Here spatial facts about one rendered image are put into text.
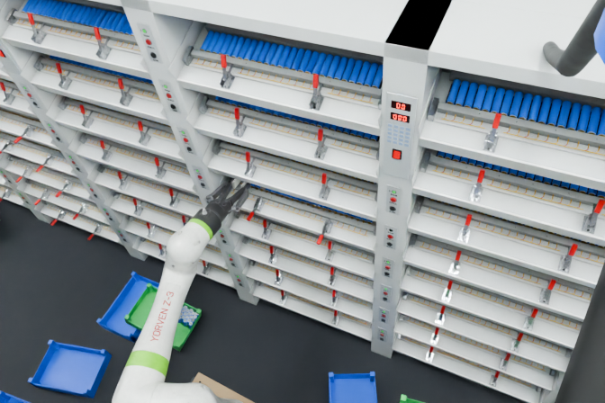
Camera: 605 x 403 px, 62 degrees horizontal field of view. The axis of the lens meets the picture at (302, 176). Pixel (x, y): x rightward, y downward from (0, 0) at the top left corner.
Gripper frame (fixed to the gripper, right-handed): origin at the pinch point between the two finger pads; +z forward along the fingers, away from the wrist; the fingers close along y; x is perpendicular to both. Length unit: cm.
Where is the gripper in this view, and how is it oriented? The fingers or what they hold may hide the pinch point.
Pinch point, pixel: (242, 181)
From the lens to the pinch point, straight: 180.5
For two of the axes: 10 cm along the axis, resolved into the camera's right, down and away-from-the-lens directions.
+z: 4.4, -5.9, 6.8
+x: 0.1, 7.6, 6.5
